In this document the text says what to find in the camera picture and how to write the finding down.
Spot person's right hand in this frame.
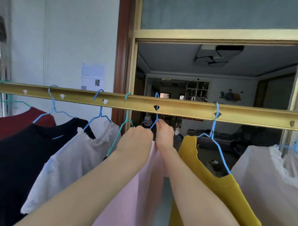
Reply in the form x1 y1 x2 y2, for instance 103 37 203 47
155 119 179 155

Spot person's left hand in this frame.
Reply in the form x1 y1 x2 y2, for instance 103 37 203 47
115 125 155 163

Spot teal wire hanger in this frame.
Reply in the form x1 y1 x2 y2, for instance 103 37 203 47
0 79 32 109
106 93 133 158

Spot gold clothes rail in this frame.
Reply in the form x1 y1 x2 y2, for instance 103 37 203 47
0 82 298 131

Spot pink t-shirt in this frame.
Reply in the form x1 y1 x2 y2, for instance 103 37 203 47
92 139 170 226

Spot white lace blouse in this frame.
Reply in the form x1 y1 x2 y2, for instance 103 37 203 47
20 120 121 215

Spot mustard yellow t-shirt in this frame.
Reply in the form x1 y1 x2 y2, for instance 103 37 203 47
169 135 262 226

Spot sheer white lace-collar shirt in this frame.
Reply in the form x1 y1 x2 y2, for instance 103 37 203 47
230 145 298 226

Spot black t-shirt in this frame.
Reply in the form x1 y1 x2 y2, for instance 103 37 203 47
0 117 96 226

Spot dark red t-shirt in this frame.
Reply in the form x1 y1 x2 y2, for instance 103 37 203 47
0 107 57 141

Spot person's left forearm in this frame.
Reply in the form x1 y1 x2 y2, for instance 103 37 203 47
13 149 149 226

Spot person's right forearm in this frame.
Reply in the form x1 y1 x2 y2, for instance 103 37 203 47
162 149 240 226

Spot grey sofa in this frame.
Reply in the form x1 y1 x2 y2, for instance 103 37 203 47
188 125 283 160

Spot white paper notice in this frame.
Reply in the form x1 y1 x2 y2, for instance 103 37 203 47
81 63 106 92

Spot ceiling lamp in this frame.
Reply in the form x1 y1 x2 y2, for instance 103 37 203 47
194 44 245 68

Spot gold framed glass door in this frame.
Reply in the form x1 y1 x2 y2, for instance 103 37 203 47
129 0 298 149

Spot metal mop poles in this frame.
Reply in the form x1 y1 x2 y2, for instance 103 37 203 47
0 15 11 117

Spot indoor wall shelf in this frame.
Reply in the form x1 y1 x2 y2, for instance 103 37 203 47
185 80 210 102

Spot brown door frame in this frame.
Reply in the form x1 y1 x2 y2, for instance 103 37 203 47
111 0 140 134

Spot thin steel lift cables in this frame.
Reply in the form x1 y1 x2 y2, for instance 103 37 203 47
43 0 50 85

